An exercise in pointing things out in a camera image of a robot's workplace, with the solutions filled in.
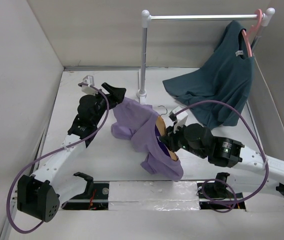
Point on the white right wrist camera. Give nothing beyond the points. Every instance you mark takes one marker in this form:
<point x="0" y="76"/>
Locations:
<point x="179" y="120"/>

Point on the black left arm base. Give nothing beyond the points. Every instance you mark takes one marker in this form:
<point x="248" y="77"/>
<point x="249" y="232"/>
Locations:
<point x="94" y="198"/>

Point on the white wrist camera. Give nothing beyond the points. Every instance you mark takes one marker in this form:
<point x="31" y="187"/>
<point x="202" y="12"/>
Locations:
<point x="179" y="120"/>
<point x="88" y="83"/>

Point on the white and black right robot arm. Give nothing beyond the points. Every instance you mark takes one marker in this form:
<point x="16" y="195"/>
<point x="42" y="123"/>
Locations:
<point x="226" y="153"/>

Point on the dark teal t shirt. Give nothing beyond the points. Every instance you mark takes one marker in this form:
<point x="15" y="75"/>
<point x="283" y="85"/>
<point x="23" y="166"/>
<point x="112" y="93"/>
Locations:
<point x="226" y="77"/>

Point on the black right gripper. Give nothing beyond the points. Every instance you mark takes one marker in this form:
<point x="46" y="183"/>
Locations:
<point x="170" y="138"/>

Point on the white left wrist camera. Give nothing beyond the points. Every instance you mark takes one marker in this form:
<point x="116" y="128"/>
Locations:
<point x="88" y="83"/>

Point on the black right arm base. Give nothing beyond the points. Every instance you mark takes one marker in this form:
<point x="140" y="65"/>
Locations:
<point x="219" y="192"/>

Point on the purple t shirt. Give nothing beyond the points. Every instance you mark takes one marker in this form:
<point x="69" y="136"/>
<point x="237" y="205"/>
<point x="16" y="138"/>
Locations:
<point x="137" y="123"/>

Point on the white and silver clothes rack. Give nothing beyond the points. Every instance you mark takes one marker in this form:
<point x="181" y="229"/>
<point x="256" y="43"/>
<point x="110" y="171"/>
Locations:
<point x="251" y="36"/>

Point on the wooden clothes hanger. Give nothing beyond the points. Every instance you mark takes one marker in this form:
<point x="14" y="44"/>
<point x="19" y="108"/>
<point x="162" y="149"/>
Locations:
<point x="160" y="131"/>

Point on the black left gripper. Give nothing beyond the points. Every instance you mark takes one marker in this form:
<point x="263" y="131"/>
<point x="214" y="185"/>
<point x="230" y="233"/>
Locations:
<point x="115" y="94"/>

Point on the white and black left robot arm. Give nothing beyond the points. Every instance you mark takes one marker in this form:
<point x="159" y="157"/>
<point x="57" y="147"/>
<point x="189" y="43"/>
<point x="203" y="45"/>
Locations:
<point x="42" y="193"/>

